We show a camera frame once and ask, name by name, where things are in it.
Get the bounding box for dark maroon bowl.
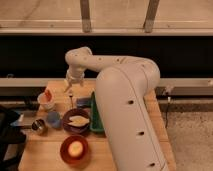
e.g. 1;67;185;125
62;108;90;134

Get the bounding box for yellow round food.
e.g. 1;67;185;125
68;141;83;158

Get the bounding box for red bowl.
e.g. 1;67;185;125
60;135;89;166

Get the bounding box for green plastic tray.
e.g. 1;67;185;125
90;93;104;134

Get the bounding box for metal cup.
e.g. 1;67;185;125
31;119;47;135

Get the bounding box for cream leaf-shaped object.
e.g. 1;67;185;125
69;115;89;127

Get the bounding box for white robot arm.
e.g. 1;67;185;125
65;47;169;171

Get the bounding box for blue sponge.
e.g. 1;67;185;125
76;97;91;108

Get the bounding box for blue plastic cup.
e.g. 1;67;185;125
46;111;61;129

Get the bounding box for white cup with orange item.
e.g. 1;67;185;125
37;90;55;111

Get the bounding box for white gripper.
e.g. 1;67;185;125
64;69;84;93

